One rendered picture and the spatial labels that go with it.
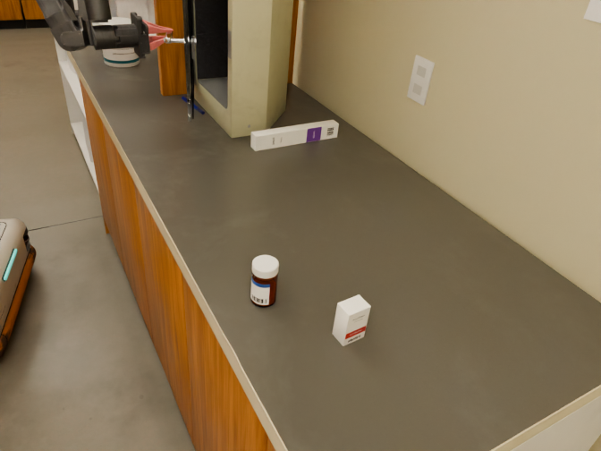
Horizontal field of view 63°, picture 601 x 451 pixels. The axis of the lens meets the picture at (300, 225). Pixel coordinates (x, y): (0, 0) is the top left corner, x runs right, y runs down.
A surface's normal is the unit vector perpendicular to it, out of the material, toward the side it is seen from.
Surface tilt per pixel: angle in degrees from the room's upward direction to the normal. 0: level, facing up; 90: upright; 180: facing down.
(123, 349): 0
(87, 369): 0
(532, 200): 90
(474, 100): 90
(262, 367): 0
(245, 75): 90
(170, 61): 90
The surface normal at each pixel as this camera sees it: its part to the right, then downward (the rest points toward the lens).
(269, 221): 0.09, -0.82
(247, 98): 0.48, 0.54
